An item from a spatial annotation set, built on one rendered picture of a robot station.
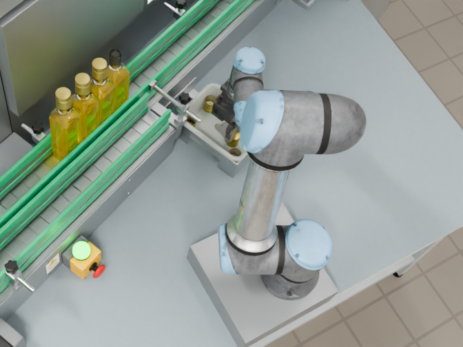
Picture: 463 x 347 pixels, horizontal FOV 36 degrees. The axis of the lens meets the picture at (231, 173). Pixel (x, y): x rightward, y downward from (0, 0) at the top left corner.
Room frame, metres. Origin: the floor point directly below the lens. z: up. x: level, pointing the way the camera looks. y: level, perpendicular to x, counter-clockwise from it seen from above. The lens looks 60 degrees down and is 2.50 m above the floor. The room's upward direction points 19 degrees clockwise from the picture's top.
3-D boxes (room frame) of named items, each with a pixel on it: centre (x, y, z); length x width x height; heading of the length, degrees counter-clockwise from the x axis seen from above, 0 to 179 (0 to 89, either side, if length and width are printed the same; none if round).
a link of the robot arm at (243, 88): (1.00, 0.00, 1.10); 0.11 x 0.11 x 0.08; 19
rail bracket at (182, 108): (1.02, 0.20, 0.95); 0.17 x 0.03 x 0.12; 70
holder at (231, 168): (1.10, 0.09, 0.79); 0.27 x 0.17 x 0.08; 70
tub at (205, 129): (1.10, 0.07, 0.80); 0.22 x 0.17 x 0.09; 70
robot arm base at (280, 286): (0.73, -0.22, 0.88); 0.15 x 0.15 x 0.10
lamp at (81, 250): (0.60, 0.29, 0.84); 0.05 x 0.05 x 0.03
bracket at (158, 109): (1.03, 0.22, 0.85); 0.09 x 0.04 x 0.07; 70
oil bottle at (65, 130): (0.81, 0.41, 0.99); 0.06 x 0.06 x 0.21; 71
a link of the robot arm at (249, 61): (1.08, 0.05, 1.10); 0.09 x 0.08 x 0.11; 19
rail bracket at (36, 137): (0.80, 0.50, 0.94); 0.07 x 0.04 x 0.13; 70
